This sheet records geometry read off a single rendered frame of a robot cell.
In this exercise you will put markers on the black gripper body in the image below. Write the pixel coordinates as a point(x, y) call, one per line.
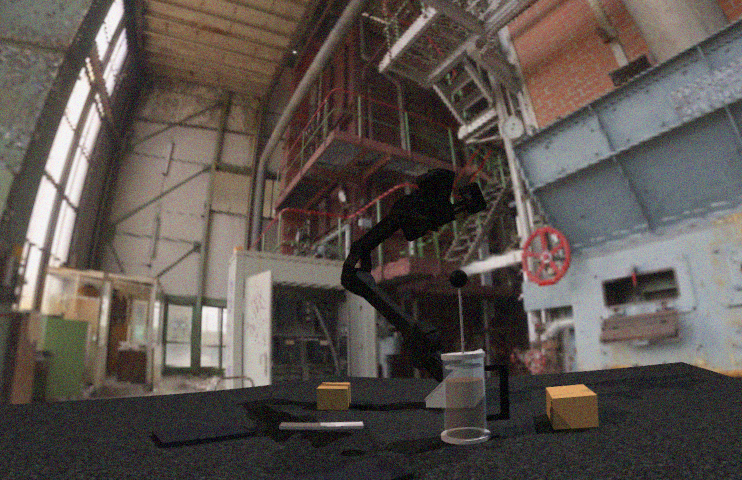
point(441, 211)

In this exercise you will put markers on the glass french press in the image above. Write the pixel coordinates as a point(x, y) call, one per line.
point(464, 388)

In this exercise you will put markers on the tan cube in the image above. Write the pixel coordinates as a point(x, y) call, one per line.
point(333, 396)
point(573, 406)

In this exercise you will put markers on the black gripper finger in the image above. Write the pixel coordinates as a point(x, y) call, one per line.
point(420, 228)
point(471, 199)

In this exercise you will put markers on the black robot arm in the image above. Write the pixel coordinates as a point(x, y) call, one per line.
point(421, 337)

